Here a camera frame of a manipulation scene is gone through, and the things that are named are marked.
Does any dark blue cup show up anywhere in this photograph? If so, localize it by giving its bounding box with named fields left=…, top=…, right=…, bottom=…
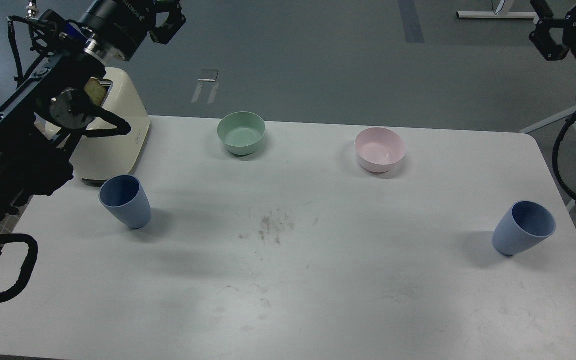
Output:
left=99, top=174, right=153, bottom=230

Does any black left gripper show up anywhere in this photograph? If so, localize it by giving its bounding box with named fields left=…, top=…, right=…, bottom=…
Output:
left=78, top=0, right=186, bottom=62

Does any toast slice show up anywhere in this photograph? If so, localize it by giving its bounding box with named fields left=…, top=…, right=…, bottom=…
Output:
left=83, top=77, right=108, bottom=107

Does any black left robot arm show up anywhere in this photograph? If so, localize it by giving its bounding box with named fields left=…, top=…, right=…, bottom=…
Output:
left=0, top=0, right=186, bottom=303

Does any light blue cup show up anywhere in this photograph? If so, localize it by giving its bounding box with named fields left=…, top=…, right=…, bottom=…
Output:
left=491, top=201, right=557, bottom=256

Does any green bowl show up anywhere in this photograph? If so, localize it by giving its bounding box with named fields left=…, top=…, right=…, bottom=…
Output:
left=217, top=111, right=266, bottom=157

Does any white stand base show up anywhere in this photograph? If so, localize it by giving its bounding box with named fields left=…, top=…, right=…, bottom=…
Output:
left=455, top=0, right=537, bottom=21

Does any pink bowl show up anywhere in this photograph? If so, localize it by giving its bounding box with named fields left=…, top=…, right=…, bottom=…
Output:
left=354, top=127, right=407, bottom=174

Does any cream toaster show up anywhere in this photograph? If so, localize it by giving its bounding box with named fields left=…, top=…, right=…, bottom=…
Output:
left=70, top=67, right=151, bottom=186

